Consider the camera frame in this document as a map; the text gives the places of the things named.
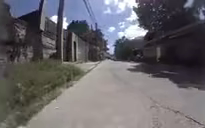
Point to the thin utility pole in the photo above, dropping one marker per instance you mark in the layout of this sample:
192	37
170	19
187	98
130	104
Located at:
96	40

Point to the distant green trees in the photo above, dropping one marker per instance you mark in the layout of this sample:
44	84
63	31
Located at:
123	48

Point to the row of buildings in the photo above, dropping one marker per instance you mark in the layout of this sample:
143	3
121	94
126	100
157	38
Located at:
81	46

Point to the grey concrete road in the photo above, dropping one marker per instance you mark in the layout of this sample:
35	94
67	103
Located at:
116	96

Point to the wooden utility pole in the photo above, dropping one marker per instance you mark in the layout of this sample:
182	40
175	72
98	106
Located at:
59	30

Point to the dark tree trunk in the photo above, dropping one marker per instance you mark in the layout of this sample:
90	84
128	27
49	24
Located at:
39	33

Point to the grass verge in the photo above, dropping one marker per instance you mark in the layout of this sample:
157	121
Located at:
30	83

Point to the large dark tree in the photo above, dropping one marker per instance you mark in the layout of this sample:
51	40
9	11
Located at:
163	15

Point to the long low building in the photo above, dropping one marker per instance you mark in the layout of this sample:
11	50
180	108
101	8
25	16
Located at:
180	46

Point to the stone wall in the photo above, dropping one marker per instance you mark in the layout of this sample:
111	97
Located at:
20	43

